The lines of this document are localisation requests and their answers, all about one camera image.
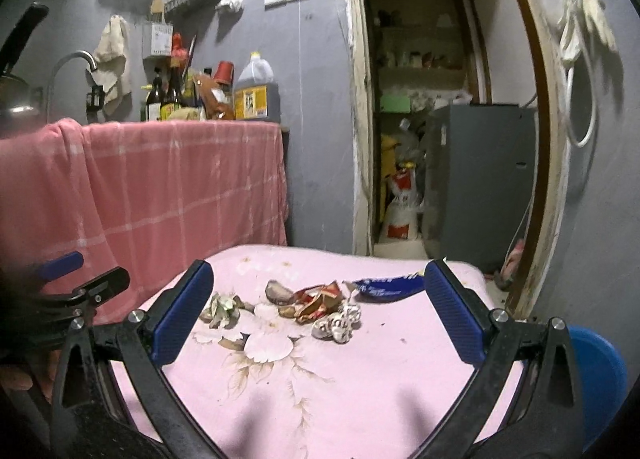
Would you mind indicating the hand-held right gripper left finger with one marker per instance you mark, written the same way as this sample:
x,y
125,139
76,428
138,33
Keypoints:
x,y
182,314

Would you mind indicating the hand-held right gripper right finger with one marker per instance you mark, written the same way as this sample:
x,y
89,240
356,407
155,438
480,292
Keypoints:
x,y
452,314

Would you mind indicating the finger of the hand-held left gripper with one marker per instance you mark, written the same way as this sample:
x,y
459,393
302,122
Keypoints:
x,y
62,265
102,284

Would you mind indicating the brown peel scrap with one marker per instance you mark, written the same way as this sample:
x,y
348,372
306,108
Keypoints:
x,y
277,293

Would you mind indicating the red paper carton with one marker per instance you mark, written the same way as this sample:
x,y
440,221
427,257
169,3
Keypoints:
x,y
310,313

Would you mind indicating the torn red gold wrapper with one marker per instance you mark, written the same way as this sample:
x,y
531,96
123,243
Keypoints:
x,y
326,292

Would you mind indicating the blue plastic bin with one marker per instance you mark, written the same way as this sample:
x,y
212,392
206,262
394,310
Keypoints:
x,y
600,379

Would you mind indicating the blue snack bag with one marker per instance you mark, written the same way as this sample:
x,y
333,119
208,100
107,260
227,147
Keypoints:
x,y
382,287

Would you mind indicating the pink slipper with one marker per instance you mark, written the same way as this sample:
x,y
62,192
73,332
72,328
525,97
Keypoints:
x,y
515,259

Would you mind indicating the pink floral cloth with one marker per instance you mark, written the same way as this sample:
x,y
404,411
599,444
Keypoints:
x,y
375,379

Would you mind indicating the white rice sack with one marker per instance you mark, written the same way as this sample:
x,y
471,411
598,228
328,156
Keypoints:
x,y
400,219

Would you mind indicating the pink plaid cloth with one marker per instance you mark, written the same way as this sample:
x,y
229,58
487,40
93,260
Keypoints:
x,y
175,189

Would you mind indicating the yellow bag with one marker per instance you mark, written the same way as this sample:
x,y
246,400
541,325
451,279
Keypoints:
x,y
388,154

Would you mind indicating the clear plastic bottle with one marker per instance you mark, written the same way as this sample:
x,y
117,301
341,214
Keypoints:
x,y
411,144

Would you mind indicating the metal faucet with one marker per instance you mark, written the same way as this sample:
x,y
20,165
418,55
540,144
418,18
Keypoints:
x,y
70,58

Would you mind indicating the orange snack bag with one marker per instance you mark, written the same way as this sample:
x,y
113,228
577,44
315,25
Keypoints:
x,y
215,101

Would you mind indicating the beige hanging towel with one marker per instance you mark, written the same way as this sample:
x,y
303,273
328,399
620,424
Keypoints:
x,y
112,54

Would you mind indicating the green box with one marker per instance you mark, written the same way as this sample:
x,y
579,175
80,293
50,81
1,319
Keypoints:
x,y
395,103

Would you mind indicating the large cooking oil jug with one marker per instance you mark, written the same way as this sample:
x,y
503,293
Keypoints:
x,y
255,99

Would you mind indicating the grey utensil holder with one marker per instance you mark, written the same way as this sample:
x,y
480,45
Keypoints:
x,y
156,39

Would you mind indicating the wooden storage shelf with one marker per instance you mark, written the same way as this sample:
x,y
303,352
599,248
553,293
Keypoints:
x,y
420,71

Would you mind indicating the red plastic cup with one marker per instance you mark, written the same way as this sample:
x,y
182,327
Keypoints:
x,y
224,71

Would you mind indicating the white hanging cloth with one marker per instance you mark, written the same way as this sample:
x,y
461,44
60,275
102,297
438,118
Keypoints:
x,y
595,19

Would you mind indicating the wooden door frame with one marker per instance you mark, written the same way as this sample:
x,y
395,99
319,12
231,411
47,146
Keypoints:
x,y
361,139

